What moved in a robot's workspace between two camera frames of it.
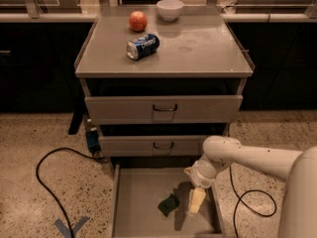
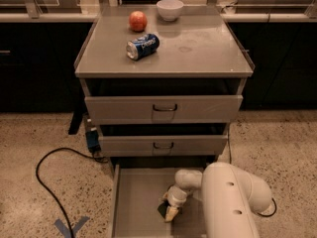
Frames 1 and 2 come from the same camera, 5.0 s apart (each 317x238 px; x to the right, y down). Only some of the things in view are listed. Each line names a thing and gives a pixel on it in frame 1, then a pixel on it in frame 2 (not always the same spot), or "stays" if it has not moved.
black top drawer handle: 164,109 stays
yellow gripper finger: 196,198 to 170,213
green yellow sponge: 167,204 stays
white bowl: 169,9 stays
